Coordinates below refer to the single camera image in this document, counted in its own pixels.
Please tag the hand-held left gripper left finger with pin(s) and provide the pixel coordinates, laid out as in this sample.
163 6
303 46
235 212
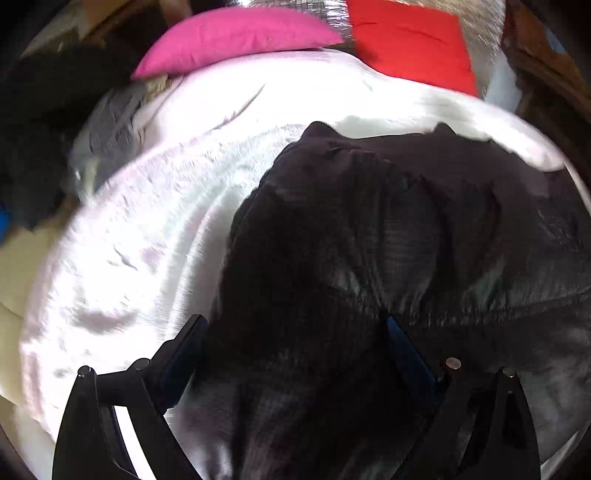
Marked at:
178 369

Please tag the silver foil insulation sheet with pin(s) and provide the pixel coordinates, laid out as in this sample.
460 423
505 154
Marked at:
475 27

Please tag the red pillow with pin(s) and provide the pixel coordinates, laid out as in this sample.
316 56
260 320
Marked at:
411 41

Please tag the white textured bedspread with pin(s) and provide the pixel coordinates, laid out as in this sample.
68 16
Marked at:
147 221

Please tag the black quilted jacket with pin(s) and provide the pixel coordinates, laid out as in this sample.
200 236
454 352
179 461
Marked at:
392 286

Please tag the pink pillow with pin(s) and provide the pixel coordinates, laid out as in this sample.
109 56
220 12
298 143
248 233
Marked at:
231 41

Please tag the wooden furniture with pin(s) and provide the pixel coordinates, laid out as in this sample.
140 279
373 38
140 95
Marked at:
545 78

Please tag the pile of dark clothes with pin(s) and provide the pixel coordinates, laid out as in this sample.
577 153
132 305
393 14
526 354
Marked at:
41 120

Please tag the beige patterned cloth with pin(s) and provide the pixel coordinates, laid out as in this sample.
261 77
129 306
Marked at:
157 87

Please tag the grey folded cloth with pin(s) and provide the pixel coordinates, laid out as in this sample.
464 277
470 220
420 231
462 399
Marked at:
111 124

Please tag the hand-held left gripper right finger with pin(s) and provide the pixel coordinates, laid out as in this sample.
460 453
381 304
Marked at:
411 355

